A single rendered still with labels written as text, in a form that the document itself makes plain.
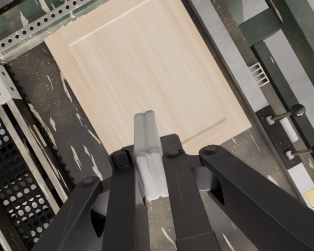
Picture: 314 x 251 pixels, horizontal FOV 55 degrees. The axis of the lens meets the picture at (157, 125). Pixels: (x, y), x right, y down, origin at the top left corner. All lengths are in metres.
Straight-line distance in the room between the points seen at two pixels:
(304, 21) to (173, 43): 0.40
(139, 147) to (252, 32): 0.95
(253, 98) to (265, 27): 0.26
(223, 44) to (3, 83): 0.67
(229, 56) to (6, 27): 0.69
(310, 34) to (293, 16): 0.07
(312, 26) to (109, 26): 0.62
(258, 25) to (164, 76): 0.36
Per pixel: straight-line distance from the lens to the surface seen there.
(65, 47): 1.03
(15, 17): 1.08
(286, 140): 0.99
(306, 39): 1.05
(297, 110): 0.89
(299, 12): 1.06
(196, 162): 0.15
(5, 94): 1.02
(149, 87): 0.96
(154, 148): 0.16
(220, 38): 0.98
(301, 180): 1.04
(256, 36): 1.09
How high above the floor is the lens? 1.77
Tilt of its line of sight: 34 degrees down
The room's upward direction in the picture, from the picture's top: 152 degrees clockwise
